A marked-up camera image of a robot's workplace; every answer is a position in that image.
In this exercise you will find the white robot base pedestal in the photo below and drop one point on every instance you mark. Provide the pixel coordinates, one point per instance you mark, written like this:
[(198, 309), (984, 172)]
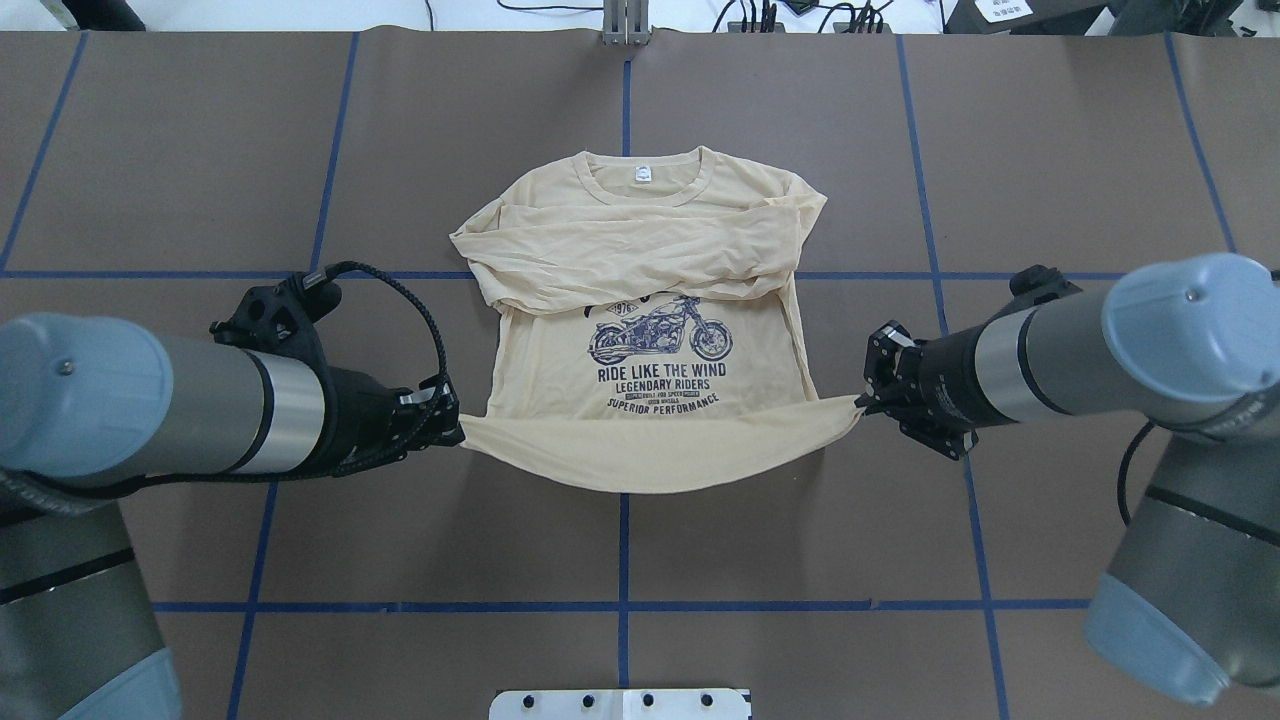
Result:
[(644, 703)]

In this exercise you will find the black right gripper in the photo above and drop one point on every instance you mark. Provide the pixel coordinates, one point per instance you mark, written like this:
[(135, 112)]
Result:
[(944, 382)]

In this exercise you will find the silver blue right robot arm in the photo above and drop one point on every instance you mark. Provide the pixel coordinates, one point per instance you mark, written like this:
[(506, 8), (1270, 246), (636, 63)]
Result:
[(1189, 604)]

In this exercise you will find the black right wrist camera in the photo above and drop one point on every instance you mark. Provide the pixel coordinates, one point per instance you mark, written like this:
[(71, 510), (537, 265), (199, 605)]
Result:
[(1037, 285)]

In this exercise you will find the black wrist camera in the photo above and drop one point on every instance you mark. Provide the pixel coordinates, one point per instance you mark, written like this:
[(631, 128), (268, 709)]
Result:
[(280, 319), (1037, 285)]

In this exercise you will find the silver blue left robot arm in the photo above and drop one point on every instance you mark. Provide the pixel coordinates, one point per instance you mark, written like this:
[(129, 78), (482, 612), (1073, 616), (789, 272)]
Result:
[(95, 409)]

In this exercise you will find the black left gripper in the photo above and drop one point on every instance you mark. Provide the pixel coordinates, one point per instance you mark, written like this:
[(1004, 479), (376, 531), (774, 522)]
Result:
[(362, 418)]

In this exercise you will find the beige long-sleeve printed shirt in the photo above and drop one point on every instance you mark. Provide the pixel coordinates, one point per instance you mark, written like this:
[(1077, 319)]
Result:
[(650, 339)]

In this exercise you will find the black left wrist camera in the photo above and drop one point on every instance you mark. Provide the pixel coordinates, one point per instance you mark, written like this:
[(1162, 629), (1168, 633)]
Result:
[(280, 319)]

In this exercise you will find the aluminium frame post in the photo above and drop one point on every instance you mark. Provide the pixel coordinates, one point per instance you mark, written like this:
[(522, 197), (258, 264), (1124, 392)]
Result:
[(626, 23)]

